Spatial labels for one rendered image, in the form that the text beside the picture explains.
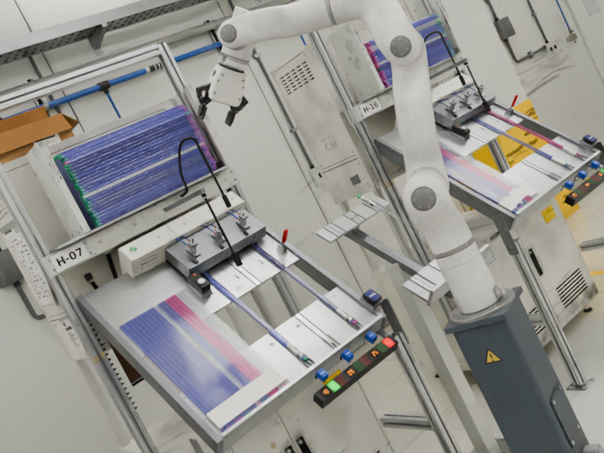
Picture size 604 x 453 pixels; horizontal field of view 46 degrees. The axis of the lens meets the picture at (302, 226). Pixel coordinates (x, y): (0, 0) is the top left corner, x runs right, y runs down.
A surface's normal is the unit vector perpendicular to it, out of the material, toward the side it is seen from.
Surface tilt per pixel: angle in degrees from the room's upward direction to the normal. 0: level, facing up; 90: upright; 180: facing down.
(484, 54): 90
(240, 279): 45
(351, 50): 90
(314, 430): 90
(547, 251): 90
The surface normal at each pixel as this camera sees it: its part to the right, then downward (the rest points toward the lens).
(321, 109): -0.72, 0.42
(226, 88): 0.51, 0.42
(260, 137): 0.54, -0.18
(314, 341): 0.06, -0.75
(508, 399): -0.49, 0.33
